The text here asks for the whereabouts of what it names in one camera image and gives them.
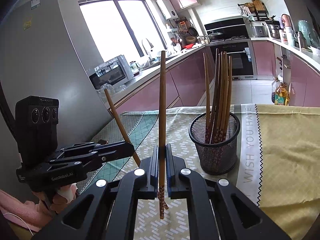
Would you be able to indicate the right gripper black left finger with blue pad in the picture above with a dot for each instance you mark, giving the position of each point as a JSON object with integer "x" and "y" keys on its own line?
{"x": 149, "y": 186}

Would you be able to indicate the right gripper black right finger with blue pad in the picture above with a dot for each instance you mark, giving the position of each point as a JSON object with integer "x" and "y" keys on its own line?
{"x": 176, "y": 188}

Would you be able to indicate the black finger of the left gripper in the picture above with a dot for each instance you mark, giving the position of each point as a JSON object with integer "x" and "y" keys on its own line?
{"x": 113, "y": 155}
{"x": 122, "y": 147}

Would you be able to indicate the bamboo chopstick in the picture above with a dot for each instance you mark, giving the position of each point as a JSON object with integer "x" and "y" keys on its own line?
{"x": 215, "y": 93}
{"x": 206, "y": 69}
{"x": 224, "y": 92}
{"x": 120, "y": 126}
{"x": 162, "y": 130}
{"x": 229, "y": 95}
{"x": 218, "y": 124}
{"x": 217, "y": 103}

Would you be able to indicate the black mesh utensil cup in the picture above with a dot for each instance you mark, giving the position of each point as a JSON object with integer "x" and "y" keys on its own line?
{"x": 216, "y": 158}

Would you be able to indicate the chrome kitchen faucet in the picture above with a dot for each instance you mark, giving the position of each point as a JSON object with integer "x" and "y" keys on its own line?
{"x": 147, "y": 46}

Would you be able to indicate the kitchen window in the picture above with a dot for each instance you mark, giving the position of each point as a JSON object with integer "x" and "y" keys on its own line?
{"x": 118, "y": 27}

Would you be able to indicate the left hand pink sleeve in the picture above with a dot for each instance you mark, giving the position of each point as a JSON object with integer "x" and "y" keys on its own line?
{"x": 34, "y": 216}

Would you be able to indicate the white microwave oven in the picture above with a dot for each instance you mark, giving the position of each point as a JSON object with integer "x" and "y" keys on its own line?
{"x": 114, "y": 72}

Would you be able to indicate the pink lower cabinets left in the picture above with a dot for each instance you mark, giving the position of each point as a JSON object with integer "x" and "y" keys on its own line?
{"x": 183, "y": 84}

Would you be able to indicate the pink cabinets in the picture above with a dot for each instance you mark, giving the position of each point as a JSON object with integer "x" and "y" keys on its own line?
{"x": 183, "y": 84}
{"x": 298, "y": 67}

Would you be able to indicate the silver refrigerator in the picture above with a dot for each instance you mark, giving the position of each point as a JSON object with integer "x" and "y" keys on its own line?
{"x": 38, "y": 58}

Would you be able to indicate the yellow cloth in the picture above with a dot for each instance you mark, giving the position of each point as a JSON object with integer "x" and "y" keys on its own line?
{"x": 290, "y": 177}

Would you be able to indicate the black built-in oven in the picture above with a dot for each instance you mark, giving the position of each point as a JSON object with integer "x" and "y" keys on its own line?
{"x": 243, "y": 61}

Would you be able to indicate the yellow cooking oil bottle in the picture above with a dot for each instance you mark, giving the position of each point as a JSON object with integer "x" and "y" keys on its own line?
{"x": 281, "y": 96}

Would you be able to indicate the black wok on stove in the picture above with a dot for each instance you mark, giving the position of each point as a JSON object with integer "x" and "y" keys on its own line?
{"x": 215, "y": 36}

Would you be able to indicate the white water heater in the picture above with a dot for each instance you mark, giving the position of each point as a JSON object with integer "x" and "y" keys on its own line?
{"x": 167, "y": 9}

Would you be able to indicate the black range hood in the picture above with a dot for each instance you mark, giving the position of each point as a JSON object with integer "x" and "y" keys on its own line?
{"x": 232, "y": 28}

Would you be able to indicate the pink lower cabinets right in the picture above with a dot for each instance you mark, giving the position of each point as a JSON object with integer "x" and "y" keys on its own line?
{"x": 298, "y": 67}

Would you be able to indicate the silver rice cooker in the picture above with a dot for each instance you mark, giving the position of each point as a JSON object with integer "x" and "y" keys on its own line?
{"x": 258, "y": 29}

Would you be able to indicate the steel pot on counter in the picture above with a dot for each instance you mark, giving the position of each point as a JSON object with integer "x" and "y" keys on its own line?
{"x": 274, "y": 31}

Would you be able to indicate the black camera box three lenses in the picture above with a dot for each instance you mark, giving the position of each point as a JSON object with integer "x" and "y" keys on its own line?
{"x": 36, "y": 119}

